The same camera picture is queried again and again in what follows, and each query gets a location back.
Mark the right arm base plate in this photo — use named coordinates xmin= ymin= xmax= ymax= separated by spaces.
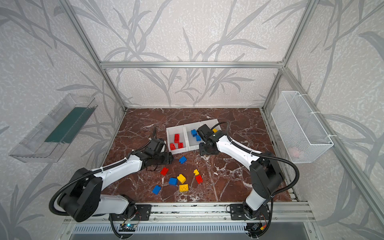
xmin=228 ymin=203 xmax=271 ymax=221

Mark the clear plastic wall tray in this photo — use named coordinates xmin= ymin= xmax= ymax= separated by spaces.
xmin=9 ymin=94 xmax=98 ymax=163

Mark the yellow lego front flat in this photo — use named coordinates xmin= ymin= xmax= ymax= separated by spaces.
xmin=179 ymin=184 xmax=189 ymax=193

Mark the white wire mesh basket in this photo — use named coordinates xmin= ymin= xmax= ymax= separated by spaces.
xmin=271 ymin=91 xmax=334 ymax=164

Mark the right controller board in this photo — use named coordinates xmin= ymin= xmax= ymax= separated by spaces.
xmin=244 ymin=223 xmax=267 ymax=235

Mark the left white sorting bin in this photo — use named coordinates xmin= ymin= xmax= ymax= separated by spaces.
xmin=166 ymin=125 xmax=190 ymax=155

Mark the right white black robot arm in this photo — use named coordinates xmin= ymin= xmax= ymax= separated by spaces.
xmin=197 ymin=124 xmax=300 ymax=219

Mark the left controller board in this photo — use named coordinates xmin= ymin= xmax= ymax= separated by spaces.
xmin=119 ymin=224 xmax=138 ymax=233

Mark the right white sorting bin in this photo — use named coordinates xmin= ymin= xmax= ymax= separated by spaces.
xmin=200 ymin=118 xmax=223 ymax=133

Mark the red lego stack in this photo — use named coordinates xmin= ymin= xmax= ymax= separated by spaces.
xmin=170 ymin=143 xmax=176 ymax=151

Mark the middle white sorting bin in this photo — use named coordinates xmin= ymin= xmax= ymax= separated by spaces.
xmin=184 ymin=122 xmax=203 ymax=151

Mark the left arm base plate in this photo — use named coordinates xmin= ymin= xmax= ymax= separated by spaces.
xmin=126 ymin=204 xmax=152 ymax=221

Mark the aluminium front rail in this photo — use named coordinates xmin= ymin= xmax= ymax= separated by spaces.
xmin=62 ymin=201 xmax=316 ymax=225

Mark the white sorting bin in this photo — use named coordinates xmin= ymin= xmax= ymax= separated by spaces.
xmin=184 ymin=122 xmax=203 ymax=151
xmin=200 ymin=118 xmax=223 ymax=133
xmin=166 ymin=125 xmax=190 ymax=155

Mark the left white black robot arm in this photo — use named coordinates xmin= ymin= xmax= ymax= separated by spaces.
xmin=49 ymin=138 xmax=174 ymax=222

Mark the controller board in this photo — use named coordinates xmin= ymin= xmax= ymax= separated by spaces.
xmin=119 ymin=224 xmax=138 ymax=233
xmin=244 ymin=223 xmax=267 ymax=235

